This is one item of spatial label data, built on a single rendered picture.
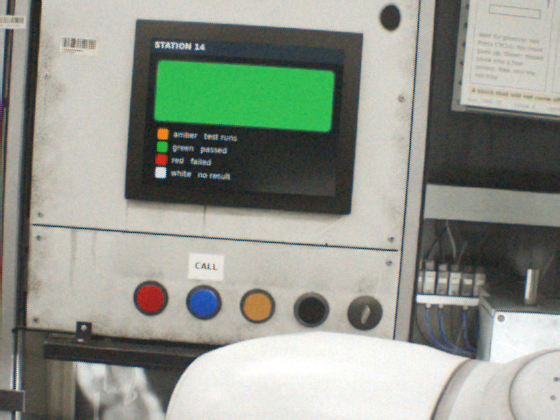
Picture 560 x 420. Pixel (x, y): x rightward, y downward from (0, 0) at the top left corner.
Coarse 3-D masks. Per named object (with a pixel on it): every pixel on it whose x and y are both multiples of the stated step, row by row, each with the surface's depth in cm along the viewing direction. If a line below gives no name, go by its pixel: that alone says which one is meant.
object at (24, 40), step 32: (0, 0) 128; (32, 0) 129; (0, 32) 128; (32, 32) 131; (0, 64) 129; (32, 64) 132; (0, 96) 129; (0, 128) 130; (0, 160) 130; (0, 192) 131; (0, 224) 131; (0, 256) 131; (0, 288) 132; (0, 320) 133; (0, 352) 132; (0, 384) 133; (0, 416) 133
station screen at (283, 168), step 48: (192, 48) 125; (240, 48) 125; (288, 48) 125; (336, 96) 126; (144, 144) 126; (192, 144) 126; (240, 144) 126; (288, 144) 126; (336, 144) 126; (288, 192) 127
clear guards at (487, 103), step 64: (448, 0) 127; (512, 0) 127; (448, 64) 128; (512, 64) 128; (448, 128) 129; (512, 128) 129; (448, 192) 130; (512, 192) 130; (448, 256) 131; (512, 256) 131; (448, 320) 131; (512, 320) 131; (64, 384) 133; (128, 384) 133
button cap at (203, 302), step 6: (198, 294) 129; (204, 294) 129; (210, 294) 129; (192, 300) 129; (198, 300) 129; (204, 300) 129; (210, 300) 129; (216, 300) 130; (192, 306) 129; (198, 306) 129; (204, 306) 129; (210, 306) 129; (198, 312) 130; (204, 312) 130; (210, 312) 130
